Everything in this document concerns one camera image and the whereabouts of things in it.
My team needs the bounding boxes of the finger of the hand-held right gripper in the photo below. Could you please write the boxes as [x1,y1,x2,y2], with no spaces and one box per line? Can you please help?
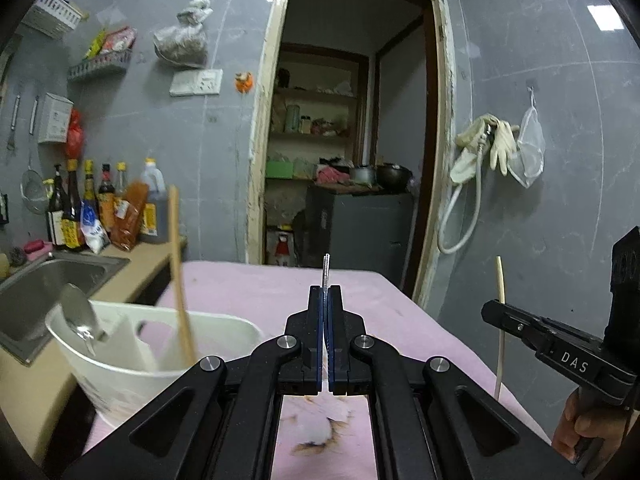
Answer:
[481,299,557,357]

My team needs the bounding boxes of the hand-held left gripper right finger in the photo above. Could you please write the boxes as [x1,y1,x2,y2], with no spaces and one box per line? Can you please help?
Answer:
[327,285,586,480]

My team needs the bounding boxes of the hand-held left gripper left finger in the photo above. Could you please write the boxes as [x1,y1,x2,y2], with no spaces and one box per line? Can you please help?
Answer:
[60,285,326,480]

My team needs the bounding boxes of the wooden chopstick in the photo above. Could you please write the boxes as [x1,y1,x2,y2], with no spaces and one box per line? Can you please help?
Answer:
[494,256,506,402]
[168,185,197,365]

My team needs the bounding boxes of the thin metal utensil handle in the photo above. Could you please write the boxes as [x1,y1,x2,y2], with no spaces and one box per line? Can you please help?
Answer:
[321,254,332,311]

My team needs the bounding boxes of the white plastic utensil holder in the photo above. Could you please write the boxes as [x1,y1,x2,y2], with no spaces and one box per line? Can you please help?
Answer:
[45,300,266,428]

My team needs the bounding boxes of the person's right hand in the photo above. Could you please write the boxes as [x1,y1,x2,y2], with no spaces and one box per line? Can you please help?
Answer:
[551,390,629,464]

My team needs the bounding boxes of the pink floral tablecloth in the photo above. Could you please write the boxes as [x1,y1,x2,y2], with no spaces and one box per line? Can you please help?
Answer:
[82,260,556,480]

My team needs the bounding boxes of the red doll box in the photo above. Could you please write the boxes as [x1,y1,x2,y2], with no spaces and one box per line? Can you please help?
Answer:
[272,230,296,267]

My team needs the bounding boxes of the black cabinet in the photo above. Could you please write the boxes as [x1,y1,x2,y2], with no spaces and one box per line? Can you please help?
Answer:
[304,182,416,286]

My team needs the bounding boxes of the pink cloth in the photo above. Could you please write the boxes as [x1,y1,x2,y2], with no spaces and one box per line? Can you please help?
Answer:
[317,166,351,186]

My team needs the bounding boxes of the clear plastic bag on hook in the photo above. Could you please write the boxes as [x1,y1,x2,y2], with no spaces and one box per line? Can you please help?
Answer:
[507,87,547,189]

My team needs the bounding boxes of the green box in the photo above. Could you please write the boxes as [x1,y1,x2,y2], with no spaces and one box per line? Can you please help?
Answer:
[266,159,313,179]

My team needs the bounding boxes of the dark cooking pot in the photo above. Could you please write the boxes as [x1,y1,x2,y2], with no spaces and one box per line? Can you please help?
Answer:
[376,162,413,188]

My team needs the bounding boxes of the cream rubber gloves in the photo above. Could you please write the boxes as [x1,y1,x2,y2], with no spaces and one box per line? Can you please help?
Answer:
[450,115,521,183]

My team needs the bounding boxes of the wooden shelf unit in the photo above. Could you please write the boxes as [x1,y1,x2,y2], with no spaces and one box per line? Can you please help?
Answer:
[267,44,368,181]

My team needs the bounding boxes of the large dark vinegar jug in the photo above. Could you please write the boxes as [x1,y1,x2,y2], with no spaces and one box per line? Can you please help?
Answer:
[139,158,169,245]

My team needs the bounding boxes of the orange seasoning packet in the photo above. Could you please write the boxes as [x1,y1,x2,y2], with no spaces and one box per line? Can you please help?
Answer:
[111,182,150,252]

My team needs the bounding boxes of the metal spoon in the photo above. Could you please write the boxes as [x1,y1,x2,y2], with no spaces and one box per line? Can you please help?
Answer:
[60,283,108,356]

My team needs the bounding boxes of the white blue salt bag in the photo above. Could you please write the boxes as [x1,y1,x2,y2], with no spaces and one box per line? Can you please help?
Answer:
[81,202,111,254]

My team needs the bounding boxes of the dark cap sauce bottle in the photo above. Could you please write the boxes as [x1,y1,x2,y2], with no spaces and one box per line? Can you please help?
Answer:
[98,163,117,231]

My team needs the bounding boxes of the stainless steel sink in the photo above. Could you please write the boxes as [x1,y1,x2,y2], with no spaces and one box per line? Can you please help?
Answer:
[0,252,131,365]

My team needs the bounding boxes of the yellow cap sauce bottle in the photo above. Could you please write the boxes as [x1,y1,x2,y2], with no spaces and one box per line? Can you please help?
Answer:
[82,160,99,217]

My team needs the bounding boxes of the dark soy sauce bottle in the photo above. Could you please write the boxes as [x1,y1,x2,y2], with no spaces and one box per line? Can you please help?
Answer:
[62,159,87,252]

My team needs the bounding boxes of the red plastic bag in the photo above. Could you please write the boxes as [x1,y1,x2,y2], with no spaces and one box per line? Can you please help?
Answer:
[66,108,85,158]

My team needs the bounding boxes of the metal mesh strainer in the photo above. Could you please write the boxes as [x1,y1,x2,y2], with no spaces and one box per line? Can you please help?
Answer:
[21,152,47,216]

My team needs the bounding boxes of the hanging clear plastic bag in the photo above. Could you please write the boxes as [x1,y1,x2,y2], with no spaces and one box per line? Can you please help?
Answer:
[153,0,208,68]

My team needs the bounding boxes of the red snack packet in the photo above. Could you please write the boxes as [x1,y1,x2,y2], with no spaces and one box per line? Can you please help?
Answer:
[102,28,137,56]

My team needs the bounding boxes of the yellow snack packet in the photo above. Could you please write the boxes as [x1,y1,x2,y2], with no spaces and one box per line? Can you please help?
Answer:
[85,29,107,59]

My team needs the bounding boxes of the white shower hose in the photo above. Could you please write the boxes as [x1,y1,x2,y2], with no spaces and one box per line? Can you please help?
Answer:
[438,132,488,255]

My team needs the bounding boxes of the wooden door frame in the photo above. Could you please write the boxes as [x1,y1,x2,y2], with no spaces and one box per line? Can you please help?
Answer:
[246,0,453,306]

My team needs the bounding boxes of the white wall socket panel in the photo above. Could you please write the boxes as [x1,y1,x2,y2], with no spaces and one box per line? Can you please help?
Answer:
[170,69,223,97]

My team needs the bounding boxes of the white wall box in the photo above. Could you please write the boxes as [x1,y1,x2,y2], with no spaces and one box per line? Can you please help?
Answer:
[37,92,75,145]

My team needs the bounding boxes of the grey wall basket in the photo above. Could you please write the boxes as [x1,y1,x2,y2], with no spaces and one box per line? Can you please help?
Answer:
[67,49,133,82]

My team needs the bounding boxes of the white wall basket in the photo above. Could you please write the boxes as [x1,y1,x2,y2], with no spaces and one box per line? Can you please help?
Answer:
[22,0,83,38]

